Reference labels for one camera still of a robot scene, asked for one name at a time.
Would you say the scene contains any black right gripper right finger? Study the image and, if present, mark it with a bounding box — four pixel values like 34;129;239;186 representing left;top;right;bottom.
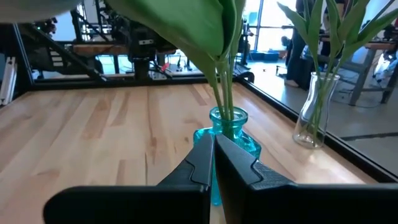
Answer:
214;134;398;224

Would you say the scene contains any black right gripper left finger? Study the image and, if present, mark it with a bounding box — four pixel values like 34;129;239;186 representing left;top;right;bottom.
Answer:
43;133;216;224

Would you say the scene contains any blue patterned glass vase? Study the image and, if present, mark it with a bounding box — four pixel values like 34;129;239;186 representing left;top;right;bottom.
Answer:
192;106;262;207

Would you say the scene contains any dark red artificial tulip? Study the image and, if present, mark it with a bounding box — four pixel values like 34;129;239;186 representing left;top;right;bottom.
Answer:
306;0;326;144
320;0;398;138

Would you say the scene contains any black artificial tulip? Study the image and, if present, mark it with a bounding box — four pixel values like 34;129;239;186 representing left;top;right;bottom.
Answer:
276;1;321;144
317;0;346;141

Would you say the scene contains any white artificial tulip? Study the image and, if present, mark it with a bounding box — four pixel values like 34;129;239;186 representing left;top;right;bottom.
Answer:
0;0;228;119
217;0;238;121

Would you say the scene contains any clear glass vase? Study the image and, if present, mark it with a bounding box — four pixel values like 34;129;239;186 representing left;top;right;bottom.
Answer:
292;72;341;149

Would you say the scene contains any blue crate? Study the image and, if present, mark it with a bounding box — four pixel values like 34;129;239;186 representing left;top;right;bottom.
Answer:
248;50;280;62

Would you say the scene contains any person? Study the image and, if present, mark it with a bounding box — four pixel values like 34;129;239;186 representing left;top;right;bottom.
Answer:
285;0;312;88

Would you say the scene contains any grey legged table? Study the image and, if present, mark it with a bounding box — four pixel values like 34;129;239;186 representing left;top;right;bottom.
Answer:
320;30;398;106

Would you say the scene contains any wooden background bench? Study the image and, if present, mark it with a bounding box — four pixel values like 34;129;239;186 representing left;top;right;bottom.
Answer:
73;43;131;56

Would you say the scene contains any silver aluminium extrusion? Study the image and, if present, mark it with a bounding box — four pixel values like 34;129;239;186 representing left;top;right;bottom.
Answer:
0;57;18;106

